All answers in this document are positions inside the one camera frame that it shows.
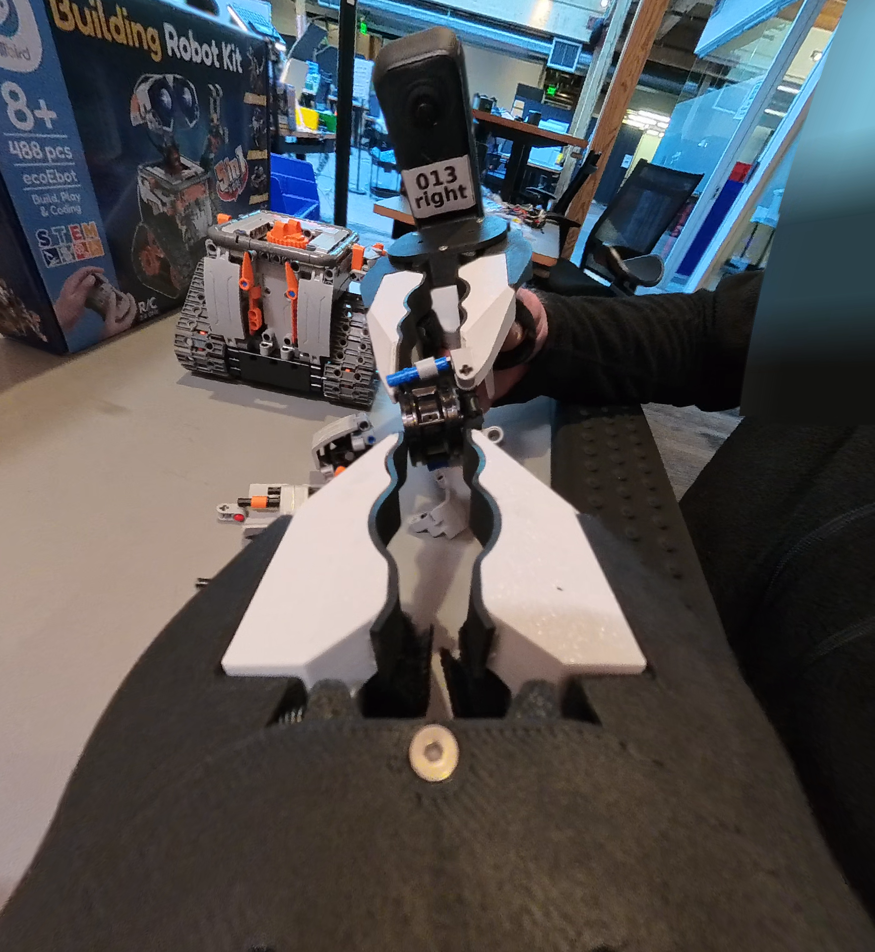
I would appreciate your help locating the blue toy kit box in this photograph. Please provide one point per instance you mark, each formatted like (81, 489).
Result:
(110, 149)

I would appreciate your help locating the wooden pillar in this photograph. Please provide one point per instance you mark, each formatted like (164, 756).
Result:
(616, 111)

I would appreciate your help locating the person's right forearm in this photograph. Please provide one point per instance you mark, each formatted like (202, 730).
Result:
(646, 342)

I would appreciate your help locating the grey curved brick panel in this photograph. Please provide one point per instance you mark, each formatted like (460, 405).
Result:
(441, 513)

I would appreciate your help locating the black toy wheel hub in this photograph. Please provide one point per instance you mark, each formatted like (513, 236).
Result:
(437, 424)

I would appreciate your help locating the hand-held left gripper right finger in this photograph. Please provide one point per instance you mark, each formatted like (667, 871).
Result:
(556, 595)

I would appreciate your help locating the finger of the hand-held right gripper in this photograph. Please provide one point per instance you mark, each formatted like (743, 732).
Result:
(385, 320)
(491, 312)

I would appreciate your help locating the blue plastic bin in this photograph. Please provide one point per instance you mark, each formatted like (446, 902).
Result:
(292, 186)

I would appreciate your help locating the grey orange axle assembly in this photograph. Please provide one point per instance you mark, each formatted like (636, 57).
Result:
(266, 498)

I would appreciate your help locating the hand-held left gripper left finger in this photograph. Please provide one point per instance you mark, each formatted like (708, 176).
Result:
(303, 595)

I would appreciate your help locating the person's right hand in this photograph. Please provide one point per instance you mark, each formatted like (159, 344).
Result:
(538, 327)

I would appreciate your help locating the blue connector pin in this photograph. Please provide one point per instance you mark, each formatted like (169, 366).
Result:
(419, 370)

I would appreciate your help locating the black metal post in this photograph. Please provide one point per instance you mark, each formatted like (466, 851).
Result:
(346, 111)

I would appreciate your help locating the tracked toy brick robot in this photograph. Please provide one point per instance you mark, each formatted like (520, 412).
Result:
(274, 312)

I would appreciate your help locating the grey dome brick assembly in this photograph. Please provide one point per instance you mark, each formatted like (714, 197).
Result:
(337, 442)

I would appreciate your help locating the brown wooden table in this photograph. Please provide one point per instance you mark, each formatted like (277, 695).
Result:
(540, 245)

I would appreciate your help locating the black mesh office chair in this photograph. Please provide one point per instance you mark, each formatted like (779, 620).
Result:
(646, 208)

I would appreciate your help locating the black dimpled mat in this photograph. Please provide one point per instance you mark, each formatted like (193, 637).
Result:
(616, 506)

